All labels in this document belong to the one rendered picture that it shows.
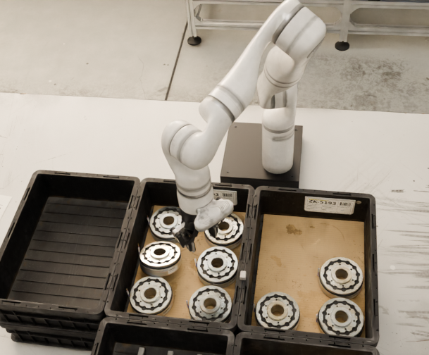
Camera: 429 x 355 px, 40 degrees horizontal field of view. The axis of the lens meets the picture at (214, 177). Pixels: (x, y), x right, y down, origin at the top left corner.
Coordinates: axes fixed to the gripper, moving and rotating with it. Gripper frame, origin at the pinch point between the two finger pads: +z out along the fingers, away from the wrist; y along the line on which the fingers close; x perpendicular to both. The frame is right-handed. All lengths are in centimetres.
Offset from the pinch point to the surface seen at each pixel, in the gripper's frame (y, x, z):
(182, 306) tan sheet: 9.5, 2.3, 17.4
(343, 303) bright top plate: -18.8, 27.3, 14.6
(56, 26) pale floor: -61, -237, 99
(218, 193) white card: -15.0, -14.2, 9.7
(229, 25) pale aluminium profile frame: -126, -152, 86
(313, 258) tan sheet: -23.6, 12.9, 17.4
